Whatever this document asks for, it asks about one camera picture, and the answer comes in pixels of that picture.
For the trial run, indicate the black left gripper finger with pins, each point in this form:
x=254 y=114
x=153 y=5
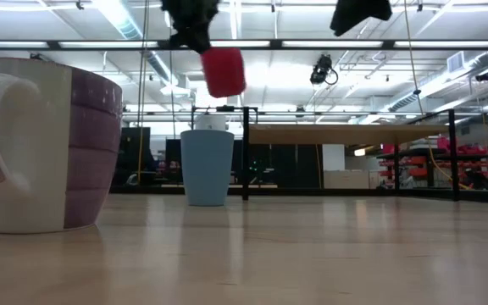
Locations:
x=193 y=40

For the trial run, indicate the red mug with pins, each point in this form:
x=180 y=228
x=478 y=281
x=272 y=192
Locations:
x=223 y=72

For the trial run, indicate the light blue plastic cup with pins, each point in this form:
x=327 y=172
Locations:
x=207 y=169

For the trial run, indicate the purple and white ceramic mug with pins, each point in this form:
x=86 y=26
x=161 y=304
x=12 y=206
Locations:
x=91 y=127

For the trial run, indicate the black overhead rig beam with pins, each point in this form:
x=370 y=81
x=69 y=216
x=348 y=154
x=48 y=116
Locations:
x=275 y=43

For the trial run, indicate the black cabinet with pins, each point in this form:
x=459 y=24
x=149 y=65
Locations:
x=134 y=148

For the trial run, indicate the beige low cabinet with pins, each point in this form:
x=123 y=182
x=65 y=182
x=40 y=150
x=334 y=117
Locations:
x=345 y=179

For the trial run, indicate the rack with red bins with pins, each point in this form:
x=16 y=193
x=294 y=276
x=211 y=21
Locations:
x=417 y=171

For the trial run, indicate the black overhead camera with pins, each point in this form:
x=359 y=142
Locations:
x=322 y=68

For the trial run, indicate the wooden shelf with black frame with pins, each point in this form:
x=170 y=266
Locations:
x=333 y=133

